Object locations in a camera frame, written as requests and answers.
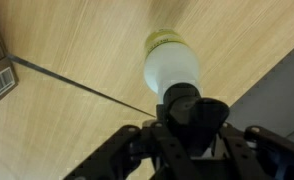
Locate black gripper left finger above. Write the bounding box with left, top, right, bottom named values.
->
left=62, top=120, right=201, bottom=180

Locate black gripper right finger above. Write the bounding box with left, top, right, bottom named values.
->
left=200, top=122, right=294, bottom=180

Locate small spray bottle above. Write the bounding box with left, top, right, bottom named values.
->
left=143, top=28, right=231, bottom=158

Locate grey upholstered bench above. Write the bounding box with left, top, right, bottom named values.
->
left=225, top=36, right=294, bottom=149

